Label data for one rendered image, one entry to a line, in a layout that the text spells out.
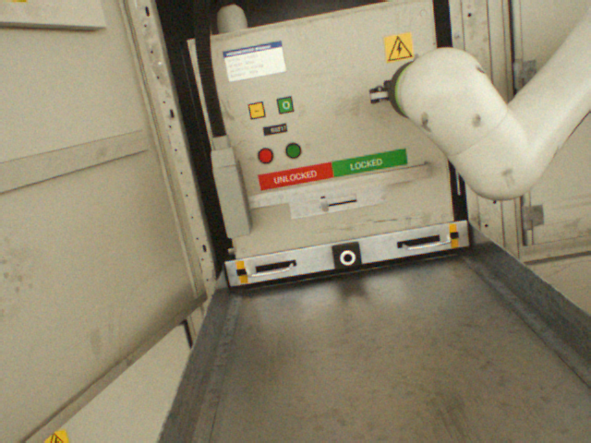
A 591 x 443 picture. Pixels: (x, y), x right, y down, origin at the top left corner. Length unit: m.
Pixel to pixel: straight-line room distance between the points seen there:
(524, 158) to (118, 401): 1.04
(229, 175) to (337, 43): 0.34
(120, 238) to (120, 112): 0.24
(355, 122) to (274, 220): 0.27
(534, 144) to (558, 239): 0.55
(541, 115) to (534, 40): 0.43
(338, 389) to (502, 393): 0.22
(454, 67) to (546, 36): 0.51
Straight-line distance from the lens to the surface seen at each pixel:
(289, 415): 0.74
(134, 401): 1.35
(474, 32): 1.15
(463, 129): 0.70
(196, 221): 1.15
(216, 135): 1.01
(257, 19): 1.88
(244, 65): 1.09
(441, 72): 0.68
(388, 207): 1.14
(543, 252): 1.28
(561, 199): 1.24
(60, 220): 0.92
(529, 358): 0.82
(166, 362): 1.27
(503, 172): 0.72
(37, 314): 0.89
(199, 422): 0.77
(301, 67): 1.09
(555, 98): 0.78
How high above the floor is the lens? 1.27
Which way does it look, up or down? 15 degrees down
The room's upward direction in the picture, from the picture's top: 11 degrees counter-clockwise
